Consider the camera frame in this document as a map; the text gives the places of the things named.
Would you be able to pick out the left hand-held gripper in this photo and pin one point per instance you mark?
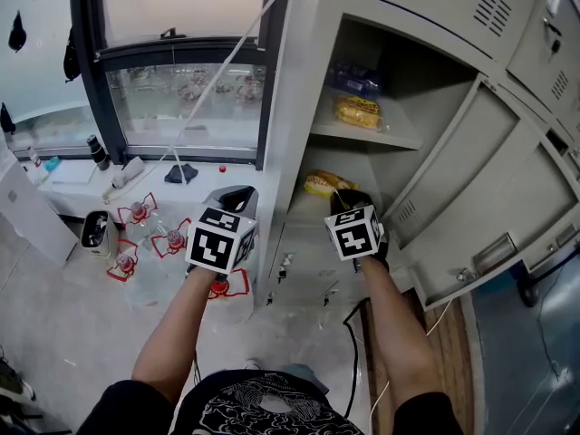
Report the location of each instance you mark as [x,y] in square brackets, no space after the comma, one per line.
[208,247]

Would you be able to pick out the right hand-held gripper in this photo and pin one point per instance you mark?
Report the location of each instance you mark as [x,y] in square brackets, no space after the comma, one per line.
[355,238]

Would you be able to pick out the yellow snack packet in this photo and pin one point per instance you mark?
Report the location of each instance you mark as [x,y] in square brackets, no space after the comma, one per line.
[324,184]
[358,111]

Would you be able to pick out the blue snack packet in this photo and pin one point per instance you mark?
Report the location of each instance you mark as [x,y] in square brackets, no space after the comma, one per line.
[353,77]

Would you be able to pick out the grey metal locker cabinet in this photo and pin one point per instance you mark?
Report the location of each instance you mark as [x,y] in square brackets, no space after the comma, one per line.
[476,161]

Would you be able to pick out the person's left forearm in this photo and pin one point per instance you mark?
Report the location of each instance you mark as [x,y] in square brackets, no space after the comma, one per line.
[172,333]

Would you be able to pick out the person's right forearm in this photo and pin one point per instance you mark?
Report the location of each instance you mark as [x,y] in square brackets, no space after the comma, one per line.
[399,333]

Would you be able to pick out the dark cloth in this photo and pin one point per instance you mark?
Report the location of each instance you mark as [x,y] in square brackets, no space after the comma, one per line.
[179,174]

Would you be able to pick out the grey folded umbrella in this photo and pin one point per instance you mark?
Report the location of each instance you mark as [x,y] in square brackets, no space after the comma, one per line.
[131,170]

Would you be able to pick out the white pole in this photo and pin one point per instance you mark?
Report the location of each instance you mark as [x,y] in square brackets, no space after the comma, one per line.
[230,62]

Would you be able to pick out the beige waste bin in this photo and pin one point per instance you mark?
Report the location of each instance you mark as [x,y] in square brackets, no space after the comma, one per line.
[97,238]

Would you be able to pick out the black thermos bottle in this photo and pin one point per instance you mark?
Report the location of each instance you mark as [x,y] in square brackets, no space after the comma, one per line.
[97,152]

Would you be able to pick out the person's blue jeans leg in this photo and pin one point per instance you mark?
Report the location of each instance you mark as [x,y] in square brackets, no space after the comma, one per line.
[303,374]

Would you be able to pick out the wooden pallet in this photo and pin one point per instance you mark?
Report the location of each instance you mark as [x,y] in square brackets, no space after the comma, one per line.
[453,356]

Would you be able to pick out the person's black printed shirt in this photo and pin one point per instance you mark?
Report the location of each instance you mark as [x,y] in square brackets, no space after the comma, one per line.
[254,406]

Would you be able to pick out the white water dispenser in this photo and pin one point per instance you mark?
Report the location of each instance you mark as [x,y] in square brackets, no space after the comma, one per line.
[27,215]

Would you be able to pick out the black hanging pouch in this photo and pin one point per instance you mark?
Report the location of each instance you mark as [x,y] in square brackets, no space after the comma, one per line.
[71,60]
[17,33]

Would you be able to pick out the black window frame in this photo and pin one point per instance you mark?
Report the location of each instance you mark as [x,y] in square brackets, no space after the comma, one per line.
[86,39]

